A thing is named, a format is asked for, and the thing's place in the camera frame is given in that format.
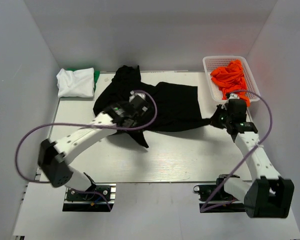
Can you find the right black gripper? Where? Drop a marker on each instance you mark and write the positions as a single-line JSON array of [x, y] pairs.
[[214, 121]]

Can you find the black t-shirt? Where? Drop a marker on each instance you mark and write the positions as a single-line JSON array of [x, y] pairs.
[[177, 105]]

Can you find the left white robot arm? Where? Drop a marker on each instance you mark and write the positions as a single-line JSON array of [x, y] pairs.
[[55, 157]]

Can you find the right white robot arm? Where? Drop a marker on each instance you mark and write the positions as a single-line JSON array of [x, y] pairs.
[[269, 195]]

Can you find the orange crumpled t-shirt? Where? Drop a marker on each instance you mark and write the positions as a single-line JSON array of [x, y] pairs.
[[228, 77]]

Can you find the green folded t-shirt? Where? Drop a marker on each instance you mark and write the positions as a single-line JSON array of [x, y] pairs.
[[96, 76]]

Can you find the white folded t-shirt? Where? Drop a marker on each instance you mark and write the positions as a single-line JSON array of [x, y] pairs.
[[78, 83]]

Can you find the white plastic mesh basket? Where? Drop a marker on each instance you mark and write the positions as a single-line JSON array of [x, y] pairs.
[[252, 82]]

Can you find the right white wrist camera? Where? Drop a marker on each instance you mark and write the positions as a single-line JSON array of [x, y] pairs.
[[232, 95]]

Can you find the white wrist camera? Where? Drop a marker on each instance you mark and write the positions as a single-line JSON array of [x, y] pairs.
[[232, 95], [138, 100]]

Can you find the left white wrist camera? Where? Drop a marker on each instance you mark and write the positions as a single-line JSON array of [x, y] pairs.
[[138, 100]]

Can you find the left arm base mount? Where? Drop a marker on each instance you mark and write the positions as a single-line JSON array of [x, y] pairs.
[[101, 200]]

